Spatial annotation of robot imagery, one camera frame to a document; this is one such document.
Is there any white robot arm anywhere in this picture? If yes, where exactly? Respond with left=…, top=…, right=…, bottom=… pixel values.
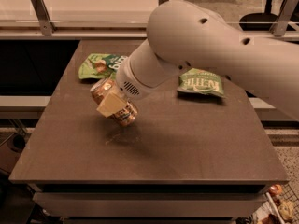
left=116, top=1, right=299, bottom=120

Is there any right metal railing bracket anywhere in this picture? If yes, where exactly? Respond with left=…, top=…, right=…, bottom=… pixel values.
left=270, top=0, right=299, bottom=37

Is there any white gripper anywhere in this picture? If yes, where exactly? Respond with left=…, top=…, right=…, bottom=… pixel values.
left=97, top=54, right=155, bottom=118

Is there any black office chair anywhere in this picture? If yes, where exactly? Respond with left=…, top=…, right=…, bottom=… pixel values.
left=238, top=0, right=299, bottom=32

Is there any green kettle chips bag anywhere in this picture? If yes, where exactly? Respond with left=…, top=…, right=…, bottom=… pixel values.
left=177, top=68, right=224, bottom=98

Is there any left metal railing bracket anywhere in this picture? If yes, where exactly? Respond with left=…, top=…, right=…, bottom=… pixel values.
left=30, top=0, right=55, bottom=35

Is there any green snack bag left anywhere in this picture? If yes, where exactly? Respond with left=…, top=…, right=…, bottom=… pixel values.
left=78, top=53, right=127, bottom=80

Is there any wire basket with items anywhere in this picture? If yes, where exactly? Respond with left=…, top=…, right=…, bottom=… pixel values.
left=250, top=184, right=299, bottom=224

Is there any orange soda can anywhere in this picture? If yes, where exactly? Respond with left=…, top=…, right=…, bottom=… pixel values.
left=90, top=78, right=138, bottom=127

